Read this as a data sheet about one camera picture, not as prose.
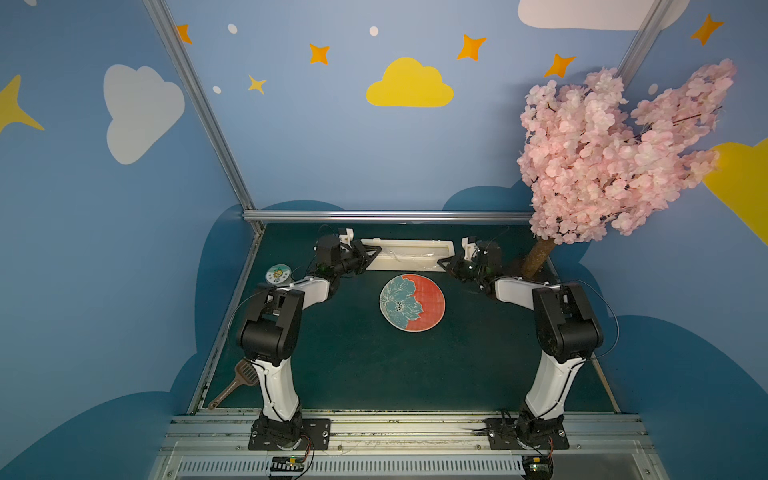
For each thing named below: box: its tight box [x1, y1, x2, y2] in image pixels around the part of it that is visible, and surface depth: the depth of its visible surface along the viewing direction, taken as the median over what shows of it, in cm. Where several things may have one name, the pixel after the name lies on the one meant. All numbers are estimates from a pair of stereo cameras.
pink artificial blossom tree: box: [517, 59, 735, 279], surface depth 66 cm
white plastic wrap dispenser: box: [361, 238, 456, 272], surface depth 106 cm
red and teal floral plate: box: [379, 274, 446, 332], surface depth 100 cm
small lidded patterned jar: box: [266, 264, 292, 286], surface depth 98 cm
